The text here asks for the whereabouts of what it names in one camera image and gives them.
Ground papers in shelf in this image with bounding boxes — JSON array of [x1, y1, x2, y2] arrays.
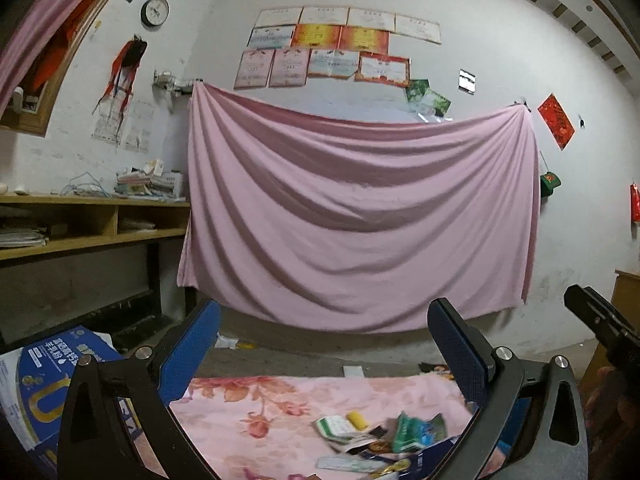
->
[[0, 227, 49, 250]]

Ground clear plastic strip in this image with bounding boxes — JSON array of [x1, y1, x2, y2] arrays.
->
[[316, 455, 386, 474]]

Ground green photo print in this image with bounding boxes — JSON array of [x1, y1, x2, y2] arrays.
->
[[406, 79, 431, 106], [421, 89, 452, 119]]

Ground round wall clock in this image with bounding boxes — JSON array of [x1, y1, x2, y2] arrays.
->
[[140, 0, 170, 27]]

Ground group of wall certificates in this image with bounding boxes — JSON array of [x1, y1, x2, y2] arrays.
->
[[234, 6, 442, 90]]

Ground green foil packet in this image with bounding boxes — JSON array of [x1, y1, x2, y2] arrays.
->
[[391, 411, 447, 455]]

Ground wooden cabinet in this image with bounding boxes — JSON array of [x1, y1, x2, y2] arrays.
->
[[580, 269, 640, 396]]

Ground blue printed carton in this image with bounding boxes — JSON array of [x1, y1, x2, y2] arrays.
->
[[0, 326, 146, 467]]

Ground pink floral blanket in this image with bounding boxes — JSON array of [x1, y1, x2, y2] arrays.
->
[[120, 374, 501, 480]]

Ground pink hanging sheet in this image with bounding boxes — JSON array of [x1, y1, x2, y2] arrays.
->
[[177, 81, 542, 335]]

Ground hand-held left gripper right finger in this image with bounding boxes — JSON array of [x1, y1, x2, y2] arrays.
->
[[426, 297, 590, 480]]

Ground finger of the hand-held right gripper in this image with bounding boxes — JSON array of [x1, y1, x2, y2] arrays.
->
[[564, 284, 640, 367]]

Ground wooden window frame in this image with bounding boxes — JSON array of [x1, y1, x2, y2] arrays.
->
[[0, 0, 143, 137]]

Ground blue packet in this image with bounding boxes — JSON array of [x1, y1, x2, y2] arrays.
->
[[400, 437, 463, 480]]

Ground pink curtain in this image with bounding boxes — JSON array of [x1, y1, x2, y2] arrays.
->
[[0, 0, 128, 111]]

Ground red paper poster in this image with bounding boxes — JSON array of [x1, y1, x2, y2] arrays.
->
[[537, 93, 576, 151]]

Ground white wall electrical fixture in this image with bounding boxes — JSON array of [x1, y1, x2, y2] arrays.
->
[[152, 69, 193, 96]]

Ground tangled white cable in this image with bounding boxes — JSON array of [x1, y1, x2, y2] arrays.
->
[[61, 172, 116, 196]]

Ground stack of papers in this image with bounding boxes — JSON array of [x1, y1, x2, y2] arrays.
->
[[114, 159, 183, 198]]

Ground white green packet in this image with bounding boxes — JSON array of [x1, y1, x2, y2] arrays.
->
[[314, 416, 368, 447]]

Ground white paper wall sheets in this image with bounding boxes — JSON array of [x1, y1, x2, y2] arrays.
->
[[91, 100, 153, 153]]

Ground wooden shelf desk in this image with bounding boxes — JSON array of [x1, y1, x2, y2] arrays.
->
[[0, 194, 192, 331]]

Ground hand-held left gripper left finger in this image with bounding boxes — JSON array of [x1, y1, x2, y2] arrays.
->
[[56, 298, 222, 480]]

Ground red black tassel ornament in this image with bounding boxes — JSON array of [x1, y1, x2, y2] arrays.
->
[[92, 36, 148, 126]]

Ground person's right hand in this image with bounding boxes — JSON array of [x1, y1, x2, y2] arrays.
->
[[582, 365, 640, 443]]

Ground orange cloth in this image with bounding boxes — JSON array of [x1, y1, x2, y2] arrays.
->
[[22, 0, 103, 98]]

